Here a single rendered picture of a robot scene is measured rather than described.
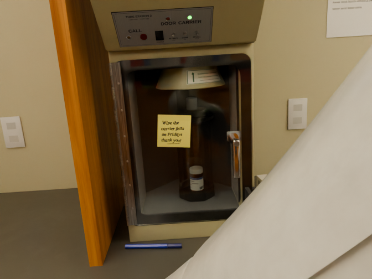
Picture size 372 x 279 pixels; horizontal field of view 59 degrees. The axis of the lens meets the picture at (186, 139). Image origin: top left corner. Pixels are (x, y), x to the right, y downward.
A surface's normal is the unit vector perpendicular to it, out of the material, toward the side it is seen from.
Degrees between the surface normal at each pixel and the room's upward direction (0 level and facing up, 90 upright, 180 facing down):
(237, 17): 135
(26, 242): 0
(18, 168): 90
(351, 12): 90
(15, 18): 90
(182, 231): 90
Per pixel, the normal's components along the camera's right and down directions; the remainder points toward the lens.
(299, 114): 0.03, 0.25
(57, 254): -0.06, -0.97
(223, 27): 0.07, 0.86
